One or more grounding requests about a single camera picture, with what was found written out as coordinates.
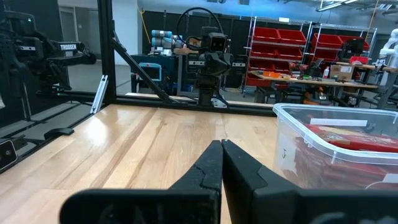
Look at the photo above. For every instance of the red bin shelving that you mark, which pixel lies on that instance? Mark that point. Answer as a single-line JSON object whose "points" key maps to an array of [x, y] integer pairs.
{"points": [[280, 46]]}

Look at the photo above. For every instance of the blue-edged teach pendant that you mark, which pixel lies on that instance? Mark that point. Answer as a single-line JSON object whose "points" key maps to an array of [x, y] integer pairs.
{"points": [[152, 71]]}

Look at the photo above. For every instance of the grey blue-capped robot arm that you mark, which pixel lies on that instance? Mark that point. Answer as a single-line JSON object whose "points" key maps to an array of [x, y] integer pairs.
{"points": [[163, 39]]}

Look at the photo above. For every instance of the orange shop vacuum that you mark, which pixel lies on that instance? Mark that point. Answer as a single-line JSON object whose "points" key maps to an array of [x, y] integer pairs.
{"points": [[314, 100]]}

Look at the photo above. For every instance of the white paper bin label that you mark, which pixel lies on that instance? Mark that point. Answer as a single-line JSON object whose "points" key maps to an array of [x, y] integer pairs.
{"points": [[284, 154]]}

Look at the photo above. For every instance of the white aluminium bar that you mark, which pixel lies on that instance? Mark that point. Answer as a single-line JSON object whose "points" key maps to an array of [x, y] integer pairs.
{"points": [[99, 93]]}

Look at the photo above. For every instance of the white humanoid robot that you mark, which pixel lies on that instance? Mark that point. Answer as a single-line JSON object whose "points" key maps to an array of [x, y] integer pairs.
{"points": [[391, 49]]}

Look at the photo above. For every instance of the black neighbouring robot arm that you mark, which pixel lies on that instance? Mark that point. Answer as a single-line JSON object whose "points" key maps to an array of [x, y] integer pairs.
{"points": [[71, 51], [18, 56]]}

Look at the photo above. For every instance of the red Orville popcorn bag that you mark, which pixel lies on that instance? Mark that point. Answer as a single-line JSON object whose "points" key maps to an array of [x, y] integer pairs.
{"points": [[357, 140], [342, 168]]}

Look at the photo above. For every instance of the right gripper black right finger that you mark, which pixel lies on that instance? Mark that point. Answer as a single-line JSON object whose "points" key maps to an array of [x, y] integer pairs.
{"points": [[242, 180]]}

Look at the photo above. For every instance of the wooden workbench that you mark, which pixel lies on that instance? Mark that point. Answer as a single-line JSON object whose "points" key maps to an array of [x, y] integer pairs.
{"points": [[311, 81]]}

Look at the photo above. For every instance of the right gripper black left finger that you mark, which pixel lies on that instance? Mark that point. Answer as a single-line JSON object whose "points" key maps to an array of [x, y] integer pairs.
{"points": [[208, 174]]}

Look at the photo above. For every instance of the clear plastic bin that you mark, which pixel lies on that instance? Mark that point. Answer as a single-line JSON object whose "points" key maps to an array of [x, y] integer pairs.
{"points": [[289, 140]]}

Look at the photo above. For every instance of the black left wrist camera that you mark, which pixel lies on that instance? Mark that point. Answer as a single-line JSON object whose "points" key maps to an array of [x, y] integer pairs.
{"points": [[217, 40]]}

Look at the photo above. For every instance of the brown cardboard box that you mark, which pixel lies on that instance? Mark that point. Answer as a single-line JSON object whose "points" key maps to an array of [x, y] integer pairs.
{"points": [[342, 72]]}

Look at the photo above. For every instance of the white bottle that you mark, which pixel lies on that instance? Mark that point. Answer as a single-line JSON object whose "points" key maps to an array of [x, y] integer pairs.
{"points": [[326, 72]]}

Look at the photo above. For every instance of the black table-level camera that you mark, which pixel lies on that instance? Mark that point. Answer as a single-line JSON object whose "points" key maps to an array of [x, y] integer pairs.
{"points": [[6, 154]]}

